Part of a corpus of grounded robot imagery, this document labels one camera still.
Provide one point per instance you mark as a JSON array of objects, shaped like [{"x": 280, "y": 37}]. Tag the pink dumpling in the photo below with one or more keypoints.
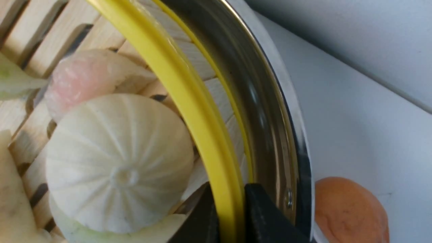
[{"x": 91, "y": 73}]

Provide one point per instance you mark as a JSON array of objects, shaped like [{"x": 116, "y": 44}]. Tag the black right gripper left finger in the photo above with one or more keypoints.
[{"x": 202, "y": 225}]

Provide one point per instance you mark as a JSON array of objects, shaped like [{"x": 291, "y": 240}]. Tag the white round bun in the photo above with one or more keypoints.
[{"x": 118, "y": 163}]

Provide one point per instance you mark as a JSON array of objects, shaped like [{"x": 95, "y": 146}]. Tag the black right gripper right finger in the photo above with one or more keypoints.
[{"x": 265, "y": 223}]

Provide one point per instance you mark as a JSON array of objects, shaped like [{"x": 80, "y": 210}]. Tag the orange toy egg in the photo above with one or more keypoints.
[{"x": 347, "y": 212}]

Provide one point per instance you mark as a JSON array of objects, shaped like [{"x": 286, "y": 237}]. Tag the stainless steel pot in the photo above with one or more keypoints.
[{"x": 269, "y": 108}]

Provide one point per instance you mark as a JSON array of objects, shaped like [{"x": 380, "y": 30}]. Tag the yellow rimmed bamboo steamer basket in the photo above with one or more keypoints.
[{"x": 37, "y": 34}]

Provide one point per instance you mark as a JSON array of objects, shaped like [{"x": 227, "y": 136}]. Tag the small green dumpling top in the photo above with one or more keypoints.
[{"x": 14, "y": 82}]

